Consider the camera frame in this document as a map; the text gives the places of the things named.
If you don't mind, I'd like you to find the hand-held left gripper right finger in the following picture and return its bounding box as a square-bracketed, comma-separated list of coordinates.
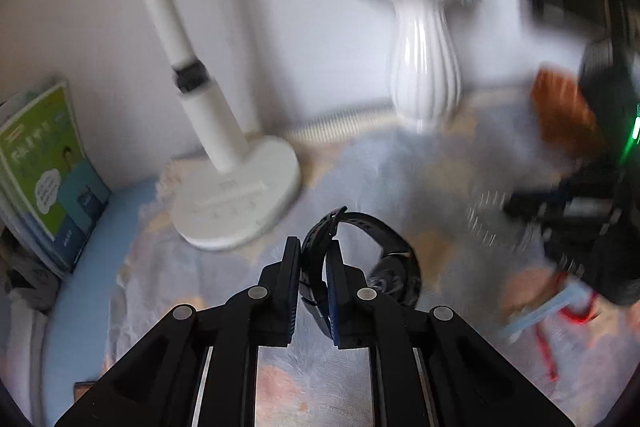
[324, 239, 574, 427]

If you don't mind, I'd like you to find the white ribbed vase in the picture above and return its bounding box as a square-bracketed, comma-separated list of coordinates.
[389, 0, 463, 134]

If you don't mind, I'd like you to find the white desk lamp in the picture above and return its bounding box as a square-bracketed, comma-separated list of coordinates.
[116, 0, 303, 251]

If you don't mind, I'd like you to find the brown wooden box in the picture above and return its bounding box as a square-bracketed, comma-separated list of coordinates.
[530, 65, 604, 158]

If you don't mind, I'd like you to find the black wristwatch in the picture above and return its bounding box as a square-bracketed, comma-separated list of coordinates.
[299, 206, 423, 344]

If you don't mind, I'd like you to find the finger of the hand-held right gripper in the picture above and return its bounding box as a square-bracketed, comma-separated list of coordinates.
[503, 185, 576, 228]

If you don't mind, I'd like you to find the floral tablecloth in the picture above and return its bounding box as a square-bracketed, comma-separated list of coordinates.
[103, 88, 632, 427]

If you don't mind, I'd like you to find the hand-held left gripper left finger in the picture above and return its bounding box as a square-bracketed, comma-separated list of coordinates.
[54, 236, 304, 427]

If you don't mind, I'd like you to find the green and blue book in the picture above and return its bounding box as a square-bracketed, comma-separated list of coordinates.
[0, 77, 113, 276]

